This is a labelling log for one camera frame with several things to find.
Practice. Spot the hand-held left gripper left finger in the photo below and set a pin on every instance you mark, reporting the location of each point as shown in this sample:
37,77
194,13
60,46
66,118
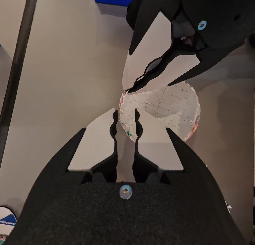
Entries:
95,145

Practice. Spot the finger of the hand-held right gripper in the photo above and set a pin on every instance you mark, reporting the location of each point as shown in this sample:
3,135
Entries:
175,67
149,46

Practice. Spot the colourful puzzle ball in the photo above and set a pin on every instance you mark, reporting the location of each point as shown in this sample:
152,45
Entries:
171,109

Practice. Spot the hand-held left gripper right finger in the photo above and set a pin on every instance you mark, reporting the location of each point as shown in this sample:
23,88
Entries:
157,147

